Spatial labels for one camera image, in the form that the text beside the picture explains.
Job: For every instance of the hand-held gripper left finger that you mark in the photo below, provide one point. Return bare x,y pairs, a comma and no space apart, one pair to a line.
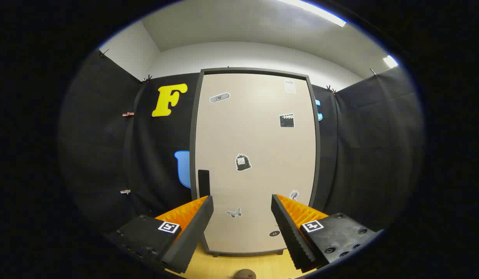
193,232

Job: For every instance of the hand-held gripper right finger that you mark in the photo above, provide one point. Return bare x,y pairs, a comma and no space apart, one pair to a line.
291,232

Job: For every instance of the brown fuzzy shoe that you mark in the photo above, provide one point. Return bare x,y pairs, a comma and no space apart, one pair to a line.
245,274

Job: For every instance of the dark grey shoe cabinet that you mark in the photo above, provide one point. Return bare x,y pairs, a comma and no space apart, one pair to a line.
192,135

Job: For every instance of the beige shoe cabinet door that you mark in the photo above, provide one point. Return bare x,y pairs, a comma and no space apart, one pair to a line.
254,135

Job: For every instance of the black backdrop cloth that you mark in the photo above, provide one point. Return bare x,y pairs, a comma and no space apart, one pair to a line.
100,147

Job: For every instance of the black clip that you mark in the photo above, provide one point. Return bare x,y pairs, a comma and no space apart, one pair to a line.
331,89
103,52
373,71
147,78

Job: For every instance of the small ceiling light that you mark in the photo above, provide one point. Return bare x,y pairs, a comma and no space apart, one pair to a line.
390,61

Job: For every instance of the long ceiling light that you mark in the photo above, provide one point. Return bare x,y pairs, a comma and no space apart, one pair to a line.
320,13

